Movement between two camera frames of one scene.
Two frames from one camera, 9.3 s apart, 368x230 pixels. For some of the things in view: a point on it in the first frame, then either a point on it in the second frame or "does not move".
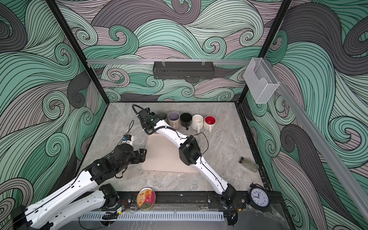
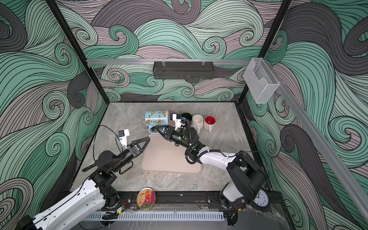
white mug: (197, 121) does not move
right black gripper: (146, 125) → (171, 134)
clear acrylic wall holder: (262, 83) does not move
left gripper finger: (142, 155) → (146, 139)
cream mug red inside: (209, 122) does not move
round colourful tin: (145, 198) does not move
